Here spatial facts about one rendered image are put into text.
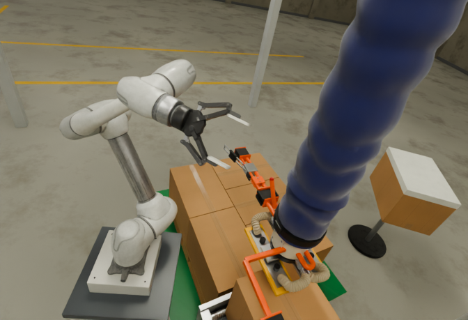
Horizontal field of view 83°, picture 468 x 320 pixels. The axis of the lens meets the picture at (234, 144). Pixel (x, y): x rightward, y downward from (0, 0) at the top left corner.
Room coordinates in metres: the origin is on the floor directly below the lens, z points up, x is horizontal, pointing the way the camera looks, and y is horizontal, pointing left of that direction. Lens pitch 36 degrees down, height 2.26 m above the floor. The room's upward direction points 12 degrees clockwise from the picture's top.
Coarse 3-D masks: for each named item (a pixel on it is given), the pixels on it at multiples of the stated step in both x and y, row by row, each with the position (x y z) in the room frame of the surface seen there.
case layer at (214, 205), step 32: (224, 160) 2.07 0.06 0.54; (256, 160) 2.18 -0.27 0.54; (192, 192) 1.56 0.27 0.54; (224, 192) 1.64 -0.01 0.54; (256, 192) 1.72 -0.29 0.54; (192, 224) 1.24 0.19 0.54; (224, 224) 1.30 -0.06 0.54; (192, 256) 1.17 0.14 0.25; (224, 256) 1.04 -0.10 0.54; (320, 256) 1.27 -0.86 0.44; (224, 288) 0.83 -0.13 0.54
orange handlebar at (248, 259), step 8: (248, 160) 1.24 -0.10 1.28; (256, 176) 1.12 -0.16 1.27; (256, 184) 1.05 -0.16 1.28; (264, 184) 1.06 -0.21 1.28; (272, 208) 0.90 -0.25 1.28; (280, 248) 0.69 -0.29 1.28; (248, 256) 0.62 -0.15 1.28; (256, 256) 0.63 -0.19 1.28; (264, 256) 0.64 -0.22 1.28; (248, 264) 0.58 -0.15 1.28; (304, 264) 0.64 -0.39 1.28; (312, 264) 0.64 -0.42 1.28; (248, 272) 0.55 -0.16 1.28; (256, 280) 0.53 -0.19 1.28; (256, 288) 0.50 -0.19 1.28; (264, 304) 0.45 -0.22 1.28; (264, 312) 0.42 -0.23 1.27
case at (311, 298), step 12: (288, 264) 0.83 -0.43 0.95; (264, 276) 0.73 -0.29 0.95; (240, 288) 0.65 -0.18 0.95; (252, 288) 0.66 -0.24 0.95; (264, 288) 0.67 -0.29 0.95; (312, 288) 0.72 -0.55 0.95; (240, 300) 0.62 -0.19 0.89; (252, 300) 0.60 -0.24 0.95; (276, 300) 0.62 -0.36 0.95; (288, 300) 0.64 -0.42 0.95; (300, 300) 0.65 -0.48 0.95; (312, 300) 0.66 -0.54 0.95; (324, 300) 0.67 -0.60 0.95; (228, 312) 0.66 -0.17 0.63; (240, 312) 0.59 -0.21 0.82; (252, 312) 0.55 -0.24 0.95; (288, 312) 0.58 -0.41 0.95; (300, 312) 0.59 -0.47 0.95; (312, 312) 0.60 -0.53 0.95; (324, 312) 0.62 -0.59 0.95
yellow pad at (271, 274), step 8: (248, 232) 0.82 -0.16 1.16; (264, 232) 0.84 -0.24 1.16; (256, 240) 0.79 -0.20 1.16; (264, 240) 0.78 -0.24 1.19; (256, 248) 0.74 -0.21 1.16; (264, 264) 0.67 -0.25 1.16; (272, 264) 0.68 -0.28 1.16; (280, 264) 0.68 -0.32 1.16; (264, 272) 0.64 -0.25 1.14; (272, 272) 0.64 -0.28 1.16; (280, 272) 0.65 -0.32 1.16; (272, 280) 0.61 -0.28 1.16; (272, 288) 0.58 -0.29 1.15; (280, 288) 0.58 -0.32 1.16
